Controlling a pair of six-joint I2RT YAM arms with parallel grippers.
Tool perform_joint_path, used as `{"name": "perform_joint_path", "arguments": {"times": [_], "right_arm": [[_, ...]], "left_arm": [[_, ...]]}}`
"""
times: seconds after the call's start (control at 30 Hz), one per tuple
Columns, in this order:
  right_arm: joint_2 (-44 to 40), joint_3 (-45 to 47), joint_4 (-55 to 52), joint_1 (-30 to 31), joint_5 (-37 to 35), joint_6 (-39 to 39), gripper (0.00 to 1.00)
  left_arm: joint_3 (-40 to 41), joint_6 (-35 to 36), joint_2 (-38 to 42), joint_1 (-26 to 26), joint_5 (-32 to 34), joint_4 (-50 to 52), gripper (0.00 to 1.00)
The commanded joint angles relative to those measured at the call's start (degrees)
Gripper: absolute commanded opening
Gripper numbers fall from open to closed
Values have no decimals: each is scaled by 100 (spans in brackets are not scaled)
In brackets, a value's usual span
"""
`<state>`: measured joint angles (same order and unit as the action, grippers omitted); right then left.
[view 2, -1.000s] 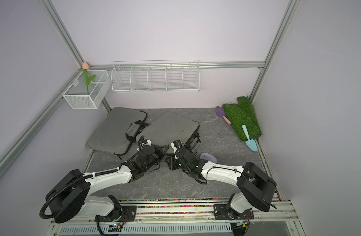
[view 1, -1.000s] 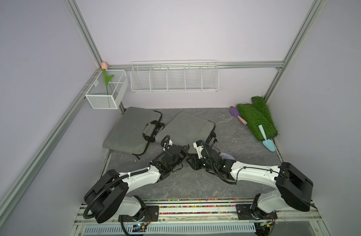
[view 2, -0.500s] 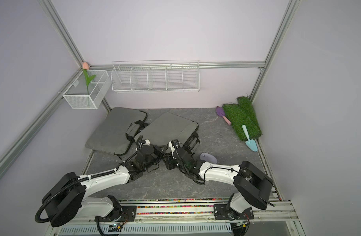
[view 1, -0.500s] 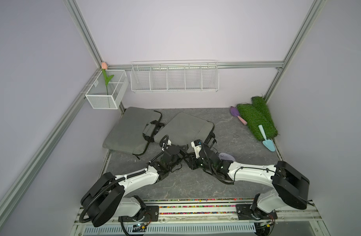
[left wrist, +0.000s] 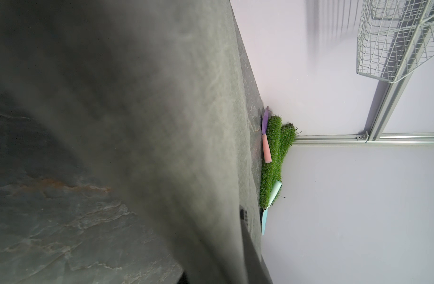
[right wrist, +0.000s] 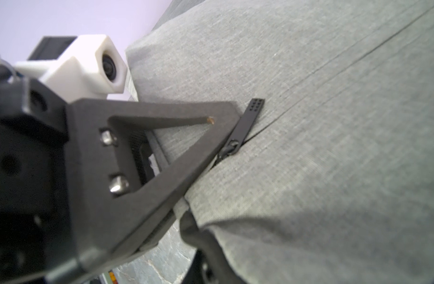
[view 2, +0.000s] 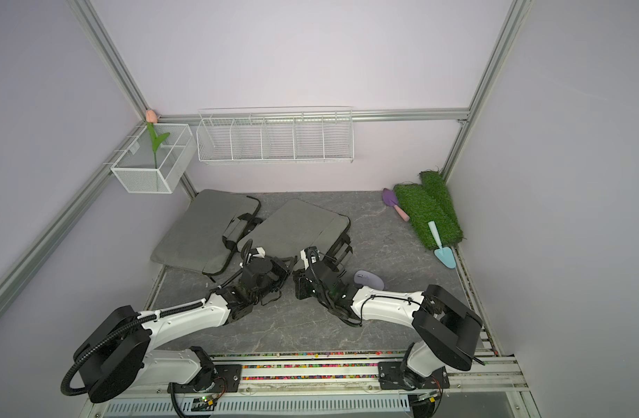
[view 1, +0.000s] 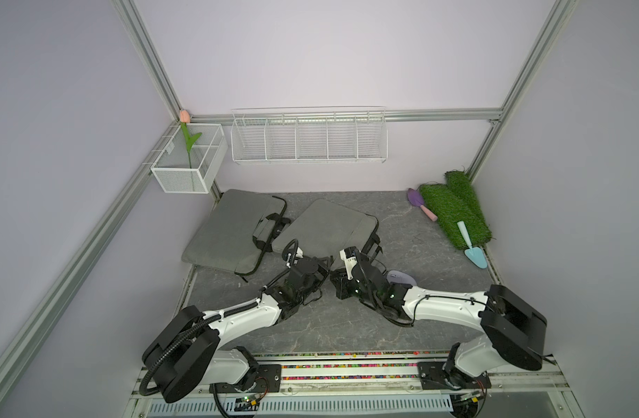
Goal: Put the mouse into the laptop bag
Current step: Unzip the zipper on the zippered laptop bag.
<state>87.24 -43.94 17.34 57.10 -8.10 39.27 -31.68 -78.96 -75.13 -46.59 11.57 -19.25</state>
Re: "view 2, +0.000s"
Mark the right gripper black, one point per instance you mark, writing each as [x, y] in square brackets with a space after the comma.
[298, 283]

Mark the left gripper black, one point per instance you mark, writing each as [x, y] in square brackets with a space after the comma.
[279, 265]

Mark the white computer mouse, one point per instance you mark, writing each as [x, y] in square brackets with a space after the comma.
[368, 279]

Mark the grey laptop bag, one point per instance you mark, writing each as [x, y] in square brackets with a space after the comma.
[205, 238]
[298, 225]

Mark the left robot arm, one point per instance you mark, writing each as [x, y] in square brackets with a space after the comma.
[112, 358]

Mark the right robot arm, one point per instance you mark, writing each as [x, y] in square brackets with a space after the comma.
[449, 330]

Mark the front artificial grass roll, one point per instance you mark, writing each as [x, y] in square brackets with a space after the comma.
[422, 208]

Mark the artificial grass roll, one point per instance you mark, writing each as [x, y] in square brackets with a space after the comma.
[422, 208]
[434, 184]

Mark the rear artificial grass roll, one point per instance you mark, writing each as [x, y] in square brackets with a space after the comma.
[434, 184]

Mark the artificial pink tulip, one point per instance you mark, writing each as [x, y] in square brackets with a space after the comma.
[156, 140]

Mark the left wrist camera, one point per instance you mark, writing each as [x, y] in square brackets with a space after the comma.
[257, 252]

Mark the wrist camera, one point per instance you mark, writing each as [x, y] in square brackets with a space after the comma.
[257, 252]
[309, 256]

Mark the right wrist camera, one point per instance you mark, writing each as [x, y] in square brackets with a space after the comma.
[309, 256]

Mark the purple trowel pink handle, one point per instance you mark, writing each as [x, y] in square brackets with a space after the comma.
[390, 200]

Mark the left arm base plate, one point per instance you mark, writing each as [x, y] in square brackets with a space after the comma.
[219, 379]

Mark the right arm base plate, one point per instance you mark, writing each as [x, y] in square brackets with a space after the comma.
[393, 376]

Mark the teal trowel white handle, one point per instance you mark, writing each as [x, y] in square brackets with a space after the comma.
[442, 253]

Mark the white wire wall rack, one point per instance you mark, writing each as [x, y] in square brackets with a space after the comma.
[237, 141]

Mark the white mesh wall basket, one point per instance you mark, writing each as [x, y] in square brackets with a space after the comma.
[135, 168]

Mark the aluminium frame rail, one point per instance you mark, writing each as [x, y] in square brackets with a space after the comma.
[357, 115]

